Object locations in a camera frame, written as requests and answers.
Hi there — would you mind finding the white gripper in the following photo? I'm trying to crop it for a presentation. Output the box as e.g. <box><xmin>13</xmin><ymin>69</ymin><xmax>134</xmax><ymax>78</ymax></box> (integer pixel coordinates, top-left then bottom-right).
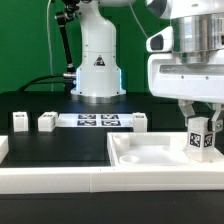
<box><xmin>148</xmin><ymin>53</ymin><xmax>224</xmax><ymax>132</ymax></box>

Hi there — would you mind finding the white square table top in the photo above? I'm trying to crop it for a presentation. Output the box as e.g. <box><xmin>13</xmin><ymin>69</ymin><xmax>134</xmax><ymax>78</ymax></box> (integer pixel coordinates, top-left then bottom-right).
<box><xmin>107</xmin><ymin>132</ymin><xmax>224</xmax><ymax>166</ymax></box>

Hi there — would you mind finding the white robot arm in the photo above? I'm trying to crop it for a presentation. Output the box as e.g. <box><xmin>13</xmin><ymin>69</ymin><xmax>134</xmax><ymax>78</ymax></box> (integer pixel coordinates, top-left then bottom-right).
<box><xmin>55</xmin><ymin>0</ymin><xmax>224</xmax><ymax>132</ymax></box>

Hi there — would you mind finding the white marker tag sheet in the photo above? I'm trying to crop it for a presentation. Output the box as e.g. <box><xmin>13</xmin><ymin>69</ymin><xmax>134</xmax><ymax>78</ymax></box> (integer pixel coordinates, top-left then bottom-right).
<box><xmin>56</xmin><ymin>113</ymin><xmax>133</xmax><ymax>128</ymax></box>

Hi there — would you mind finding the white U-shaped obstacle fence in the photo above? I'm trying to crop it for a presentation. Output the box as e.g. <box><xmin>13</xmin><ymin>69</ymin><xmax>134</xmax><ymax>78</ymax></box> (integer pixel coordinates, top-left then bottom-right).
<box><xmin>0</xmin><ymin>134</ymin><xmax>224</xmax><ymax>195</ymax></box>

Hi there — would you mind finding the black cable bundle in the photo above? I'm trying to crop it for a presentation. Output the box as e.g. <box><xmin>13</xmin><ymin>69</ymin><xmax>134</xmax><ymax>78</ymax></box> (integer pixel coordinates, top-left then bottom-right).
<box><xmin>18</xmin><ymin>73</ymin><xmax>77</xmax><ymax>92</ymax></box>

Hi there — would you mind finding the white thin cable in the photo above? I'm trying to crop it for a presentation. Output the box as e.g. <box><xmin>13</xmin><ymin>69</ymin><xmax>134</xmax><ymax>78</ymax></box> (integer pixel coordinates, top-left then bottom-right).
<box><xmin>46</xmin><ymin>0</ymin><xmax>56</xmax><ymax>92</ymax></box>

